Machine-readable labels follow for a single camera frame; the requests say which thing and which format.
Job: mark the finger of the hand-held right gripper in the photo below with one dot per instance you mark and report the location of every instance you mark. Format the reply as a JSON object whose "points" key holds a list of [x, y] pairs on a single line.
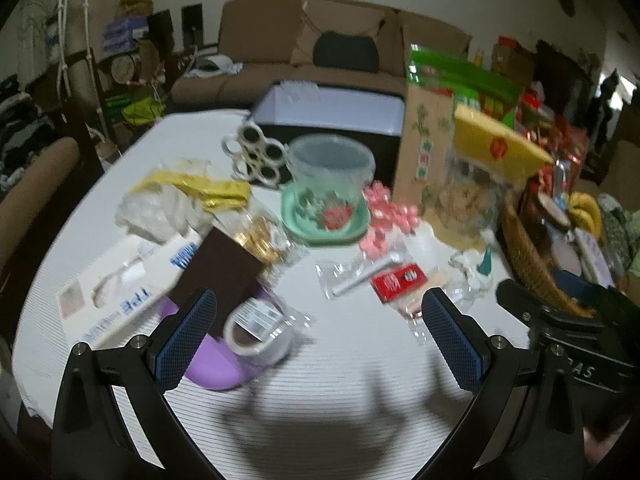
{"points": [[530, 305], [575, 282]]}

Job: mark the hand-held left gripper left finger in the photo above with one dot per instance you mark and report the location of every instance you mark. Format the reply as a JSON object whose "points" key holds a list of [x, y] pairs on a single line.
{"points": [[184, 342]]}

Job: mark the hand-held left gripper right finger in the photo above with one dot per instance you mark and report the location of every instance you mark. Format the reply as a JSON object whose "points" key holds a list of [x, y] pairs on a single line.
{"points": [[452, 342]]}

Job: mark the purple bowl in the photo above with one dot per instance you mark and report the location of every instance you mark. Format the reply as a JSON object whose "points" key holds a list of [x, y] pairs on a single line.
{"points": [[215, 367]]}

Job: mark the white tape roll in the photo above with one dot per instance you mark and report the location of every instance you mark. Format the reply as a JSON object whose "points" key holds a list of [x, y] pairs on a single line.
{"points": [[257, 332]]}

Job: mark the yellow top snack bag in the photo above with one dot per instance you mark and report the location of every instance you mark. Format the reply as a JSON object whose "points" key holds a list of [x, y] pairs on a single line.
{"points": [[492, 150]]}

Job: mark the brown paper bag green print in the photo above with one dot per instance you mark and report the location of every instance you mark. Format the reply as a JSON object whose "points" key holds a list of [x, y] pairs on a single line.
{"points": [[422, 140]]}

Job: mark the clear flower print cup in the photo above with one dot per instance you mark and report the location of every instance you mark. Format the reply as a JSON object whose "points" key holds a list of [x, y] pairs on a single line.
{"points": [[327, 170]]}

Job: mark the green snack packet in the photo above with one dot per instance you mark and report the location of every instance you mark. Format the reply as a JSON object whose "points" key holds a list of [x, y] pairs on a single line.
{"points": [[465, 80]]}

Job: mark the black storage box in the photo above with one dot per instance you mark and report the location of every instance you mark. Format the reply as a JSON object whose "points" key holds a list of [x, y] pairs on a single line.
{"points": [[330, 110]]}

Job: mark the wicker basket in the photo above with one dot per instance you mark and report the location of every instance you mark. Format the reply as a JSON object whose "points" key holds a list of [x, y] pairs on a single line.
{"points": [[525, 255]]}

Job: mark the green cone cap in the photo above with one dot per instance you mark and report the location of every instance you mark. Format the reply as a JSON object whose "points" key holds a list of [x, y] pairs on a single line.
{"points": [[485, 262]]}

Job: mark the crumpled clear wrapper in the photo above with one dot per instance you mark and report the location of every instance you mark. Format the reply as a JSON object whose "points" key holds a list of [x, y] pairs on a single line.
{"points": [[470, 275]]}

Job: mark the yellow banana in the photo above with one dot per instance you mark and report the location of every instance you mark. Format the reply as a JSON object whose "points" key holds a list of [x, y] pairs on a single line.
{"points": [[590, 210]]}

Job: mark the white box blue print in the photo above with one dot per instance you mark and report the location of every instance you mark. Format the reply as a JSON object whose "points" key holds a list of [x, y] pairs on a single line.
{"points": [[125, 290]]}

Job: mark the red label packet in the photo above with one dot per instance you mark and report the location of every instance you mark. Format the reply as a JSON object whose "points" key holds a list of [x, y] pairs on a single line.
{"points": [[397, 280]]}

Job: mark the clear packet white tube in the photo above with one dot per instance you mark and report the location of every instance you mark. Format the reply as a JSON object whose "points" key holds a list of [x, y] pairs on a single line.
{"points": [[350, 280]]}

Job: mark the gold chocolates bag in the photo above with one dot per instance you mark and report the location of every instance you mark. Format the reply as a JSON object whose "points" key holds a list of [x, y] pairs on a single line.
{"points": [[260, 240]]}

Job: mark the white plastic packet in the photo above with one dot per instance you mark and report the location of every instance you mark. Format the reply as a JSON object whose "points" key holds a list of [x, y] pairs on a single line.
{"points": [[150, 212]]}

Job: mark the pink wrapped candies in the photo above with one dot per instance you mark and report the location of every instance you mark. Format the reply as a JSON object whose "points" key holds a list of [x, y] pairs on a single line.
{"points": [[392, 217]]}

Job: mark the yellow label strip packet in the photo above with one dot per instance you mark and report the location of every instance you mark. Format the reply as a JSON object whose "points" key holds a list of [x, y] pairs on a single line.
{"points": [[200, 187]]}

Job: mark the brown chair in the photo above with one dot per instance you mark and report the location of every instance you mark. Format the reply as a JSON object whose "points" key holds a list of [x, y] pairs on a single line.
{"points": [[35, 195]]}

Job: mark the bright green bag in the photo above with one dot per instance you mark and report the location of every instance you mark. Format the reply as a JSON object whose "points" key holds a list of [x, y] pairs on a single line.
{"points": [[142, 110]]}

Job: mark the white device on sofa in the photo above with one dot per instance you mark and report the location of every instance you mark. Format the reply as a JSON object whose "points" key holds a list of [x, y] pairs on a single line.
{"points": [[215, 65]]}

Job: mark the round metal tin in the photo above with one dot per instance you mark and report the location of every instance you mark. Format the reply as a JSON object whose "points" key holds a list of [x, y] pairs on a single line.
{"points": [[122, 67]]}

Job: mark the black cushion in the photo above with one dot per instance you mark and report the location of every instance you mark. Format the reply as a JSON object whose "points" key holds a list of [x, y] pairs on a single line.
{"points": [[345, 52]]}

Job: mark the brown sofa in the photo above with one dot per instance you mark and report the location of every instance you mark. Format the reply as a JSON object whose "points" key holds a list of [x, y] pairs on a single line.
{"points": [[260, 40]]}

